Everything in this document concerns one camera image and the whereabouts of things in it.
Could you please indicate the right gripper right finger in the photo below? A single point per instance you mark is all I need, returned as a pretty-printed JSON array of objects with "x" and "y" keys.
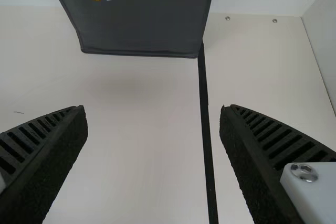
[{"x": 262, "y": 161}]

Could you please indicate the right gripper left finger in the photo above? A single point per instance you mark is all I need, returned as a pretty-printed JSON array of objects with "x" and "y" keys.
[{"x": 39, "y": 161}]

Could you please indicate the black strip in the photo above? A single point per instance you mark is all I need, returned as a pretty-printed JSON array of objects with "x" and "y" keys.
[{"x": 207, "y": 129}]

